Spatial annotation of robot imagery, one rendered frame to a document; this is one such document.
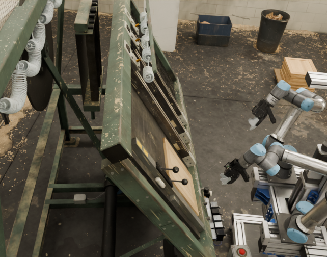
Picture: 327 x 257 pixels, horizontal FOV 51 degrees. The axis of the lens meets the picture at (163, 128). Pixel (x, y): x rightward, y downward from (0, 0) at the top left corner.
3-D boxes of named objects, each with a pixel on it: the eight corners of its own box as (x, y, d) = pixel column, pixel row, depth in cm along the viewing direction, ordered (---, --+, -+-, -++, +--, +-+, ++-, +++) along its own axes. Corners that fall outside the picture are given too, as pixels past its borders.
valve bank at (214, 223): (225, 254, 258) (232, 236, 242) (207, 254, 256) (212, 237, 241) (213, 200, 295) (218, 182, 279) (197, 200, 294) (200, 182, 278)
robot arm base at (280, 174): (289, 165, 267) (293, 156, 260) (293, 180, 255) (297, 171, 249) (269, 163, 267) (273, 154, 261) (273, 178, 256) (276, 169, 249)
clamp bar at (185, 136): (184, 145, 299) (209, 135, 293) (111, 34, 226) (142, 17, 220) (183, 137, 306) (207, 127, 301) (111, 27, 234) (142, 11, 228)
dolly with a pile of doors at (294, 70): (311, 99, 524) (321, 76, 498) (277, 96, 525) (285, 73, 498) (302, 78, 570) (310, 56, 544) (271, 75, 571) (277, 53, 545)
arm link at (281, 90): (293, 87, 209) (289, 84, 202) (281, 101, 212) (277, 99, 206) (283, 80, 213) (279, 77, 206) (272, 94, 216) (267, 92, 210)
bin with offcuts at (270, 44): (282, 55, 626) (293, 21, 584) (254, 53, 627) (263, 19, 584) (277, 43, 665) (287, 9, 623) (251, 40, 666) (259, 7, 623)
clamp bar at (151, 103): (188, 169, 278) (215, 158, 272) (109, 54, 205) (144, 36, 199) (187, 160, 285) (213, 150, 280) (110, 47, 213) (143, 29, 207)
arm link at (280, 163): (287, 171, 248) (293, 158, 240) (272, 160, 256) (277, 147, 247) (296, 163, 255) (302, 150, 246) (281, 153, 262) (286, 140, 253)
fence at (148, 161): (199, 232, 235) (205, 230, 234) (129, 146, 177) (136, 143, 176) (198, 225, 239) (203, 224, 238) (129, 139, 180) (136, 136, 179)
